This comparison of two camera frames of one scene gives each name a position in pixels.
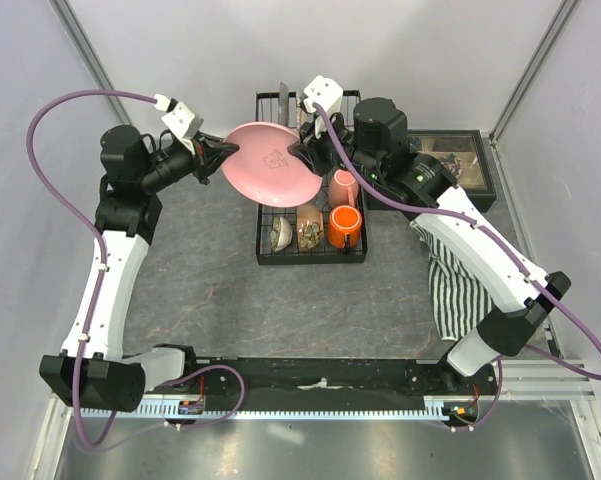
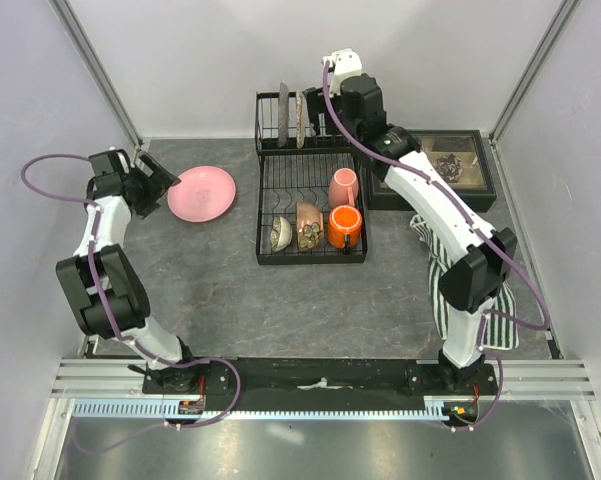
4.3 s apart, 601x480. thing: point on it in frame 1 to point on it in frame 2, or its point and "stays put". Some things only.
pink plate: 263,169 to 204,194
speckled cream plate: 302,116 stays put
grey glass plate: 283,104 stays put
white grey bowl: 281,234 stays put
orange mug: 344,227 stays put
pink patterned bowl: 309,226 stays put
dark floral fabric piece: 452,164 stays put
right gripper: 310,149 to 317,104
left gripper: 222,150 to 159,183
